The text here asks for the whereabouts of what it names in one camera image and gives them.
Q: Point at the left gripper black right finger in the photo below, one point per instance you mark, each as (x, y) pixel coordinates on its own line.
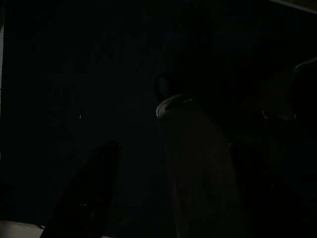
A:
(260, 203)

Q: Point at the grey robot right leg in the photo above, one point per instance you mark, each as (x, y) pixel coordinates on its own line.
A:
(280, 104)

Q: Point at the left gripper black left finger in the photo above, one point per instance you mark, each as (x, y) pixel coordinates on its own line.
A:
(84, 198)

